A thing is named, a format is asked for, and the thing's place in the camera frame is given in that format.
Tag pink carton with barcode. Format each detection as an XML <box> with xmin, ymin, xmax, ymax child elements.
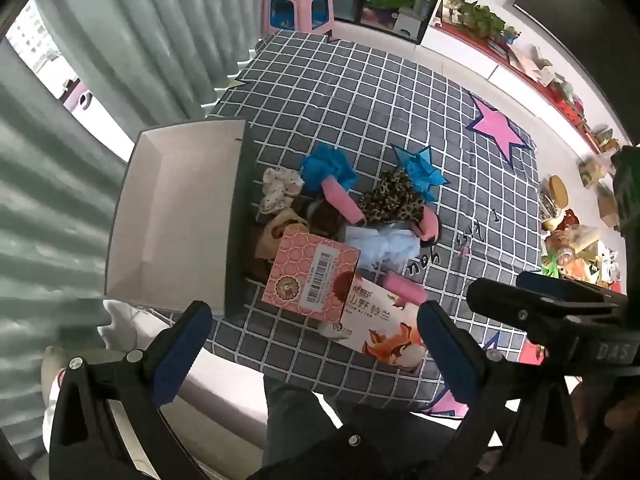
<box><xmin>261</xmin><ymin>225</ymin><xmax>362</xmax><ymax>321</ymax></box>

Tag white cardboard box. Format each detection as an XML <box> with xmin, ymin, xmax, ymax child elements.
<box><xmin>102</xmin><ymin>119</ymin><xmax>261</xmax><ymax>323</ymax></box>

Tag glass jar with gold lid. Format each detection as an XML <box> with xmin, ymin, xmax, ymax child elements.
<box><xmin>539</xmin><ymin>175</ymin><xmax>571</xmax><ymax>221</ymax></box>

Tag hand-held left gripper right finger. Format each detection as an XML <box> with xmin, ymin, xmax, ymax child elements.
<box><xmin>417</xmin><ymin>301</ymin><xmax>585</xmax><ymax>480</ymax></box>

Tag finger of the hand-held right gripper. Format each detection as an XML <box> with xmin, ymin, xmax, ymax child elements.
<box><xmin>466</xmin><ymin>277</ymin><xmax>623</xmax><ymax>333</ymax></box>
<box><xmin>516</xmin><ymin>271</ymin><xmax>621</xmax><ymax>302</ymax></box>

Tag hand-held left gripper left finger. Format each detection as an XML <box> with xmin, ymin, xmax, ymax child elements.
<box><xmin>48</xmin><ymin>301</ymin><xmax>213</xmax><ymax>480</ymax></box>

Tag leopard print cloth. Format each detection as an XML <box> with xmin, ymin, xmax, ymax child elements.
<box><xmin>359</xmin><ymin>169</ymin><xmax>426</xmax><ymax>226</ymax></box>

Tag window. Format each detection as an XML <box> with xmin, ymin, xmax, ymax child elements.
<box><xmin>5</xmin><ymin>0</ymin><xmax>151</xmax><ymax>161</ymax></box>

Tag pink foam hair roller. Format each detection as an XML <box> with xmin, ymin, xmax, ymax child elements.
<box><xmin>322</xmin><ymin>176</ymin><xmax>366</xmax><ymax>226</ymax></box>
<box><xmin>384</xmin><ymin>270</ymin><xmax>427</xmax><ymax>306</ymax></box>

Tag grey checked star blanket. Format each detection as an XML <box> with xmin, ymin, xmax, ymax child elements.
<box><xmin>205</xmin><ymin>30</ymin><xmax>546</xmax><ymax>417</ymax></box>

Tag person's right hand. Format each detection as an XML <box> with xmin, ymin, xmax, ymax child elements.
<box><xmin>570</xmin><ymin>380</ymin><xmax>640</xmax><ymax>466</ymax></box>

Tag white polka dot scrunchie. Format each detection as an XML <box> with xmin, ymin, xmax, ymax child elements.
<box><xmin>257</xmin><ymin>166</ymin><xmax>303</xmax><ymax>211</ymax></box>

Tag blue fluffy scrunchie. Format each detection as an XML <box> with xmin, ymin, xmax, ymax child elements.
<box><xmin>402</xmin><ymin>152</ymin><xmax>446</xmax><ymax>203</ymax></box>
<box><xmin>300</xmin><ymin>144</ymin><xmax>358</xmax><ymax>196</ymax></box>

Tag potted green plants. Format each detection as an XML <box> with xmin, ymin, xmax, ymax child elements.
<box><xmin>442</xmin><ymin>0</ymin><xmax>521</xmax><ymax>43</ymax></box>

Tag person's dark jeans leg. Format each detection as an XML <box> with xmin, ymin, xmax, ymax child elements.
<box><xmin>262</xmin><ymin>375</ymin><xmax>351</xmax><ymax>471</ymax></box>

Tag pink plastic stool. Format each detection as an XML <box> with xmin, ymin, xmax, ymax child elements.
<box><xmin>262</xmin><ymin>0</ymin><xmax>335</xmax><ymax>41</ymax></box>

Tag light blue fluffy cloth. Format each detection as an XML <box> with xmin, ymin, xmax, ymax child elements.
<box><xmin>345</xmin><ymin>225</ymin><xmax>423</xmax><ymax>273</ymax></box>

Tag grey-green curtain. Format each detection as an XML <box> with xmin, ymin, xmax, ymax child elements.
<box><xmin>0</xmin><ymin>0</ymin><xmax>283</xmax><ymax>411</ymax></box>

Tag dark striped knit sock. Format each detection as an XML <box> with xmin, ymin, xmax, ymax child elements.
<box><xmin>292</xmin><ymin>195</ymin><xmax>351</xmax><ymax>241</ymax></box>

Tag pink and black scrunchie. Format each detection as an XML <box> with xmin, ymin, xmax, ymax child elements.
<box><xmin>412</xmin><ymin>208</ymin><xmax>443</xmax><ymax>251</ymax></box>

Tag white low cabinet red top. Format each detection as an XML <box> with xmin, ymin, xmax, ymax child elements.
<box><xmin>420</xmin><ymin>0</ymin><xmax>626</xmax><ymax>156</ymax></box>

